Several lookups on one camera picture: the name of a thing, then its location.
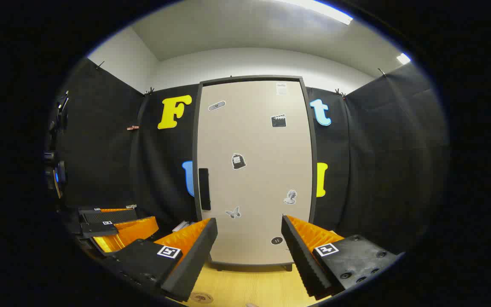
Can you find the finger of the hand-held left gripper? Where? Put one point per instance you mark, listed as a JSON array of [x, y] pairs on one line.
[[100, 230], [109, 216]]

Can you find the beige spined book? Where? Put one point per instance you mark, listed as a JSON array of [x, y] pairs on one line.
[[177, 228]]

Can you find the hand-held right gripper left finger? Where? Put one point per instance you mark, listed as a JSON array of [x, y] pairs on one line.
[[194, 260]]

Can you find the dark grey cabinet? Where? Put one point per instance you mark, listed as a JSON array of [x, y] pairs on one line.
[[195, 128]]

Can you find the ceiling light panel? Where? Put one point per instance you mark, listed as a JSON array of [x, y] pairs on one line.
[[403, 58]]

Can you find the beige cabinet door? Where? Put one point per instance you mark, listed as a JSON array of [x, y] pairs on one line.
[[258, 140]]

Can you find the white and black spined book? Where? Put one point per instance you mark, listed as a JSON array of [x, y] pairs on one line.
[[183, 226]]

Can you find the dark camera rig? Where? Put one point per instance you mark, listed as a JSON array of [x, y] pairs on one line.
[[60, 111]]

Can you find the black backdrop cloth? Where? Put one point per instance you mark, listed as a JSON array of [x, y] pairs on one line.
[[100, 149]]

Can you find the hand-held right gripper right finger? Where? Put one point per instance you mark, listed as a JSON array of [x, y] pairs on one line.
[[303, 260]]

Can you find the grey-blue spined book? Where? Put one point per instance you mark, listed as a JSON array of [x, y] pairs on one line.
[[189, 224]]

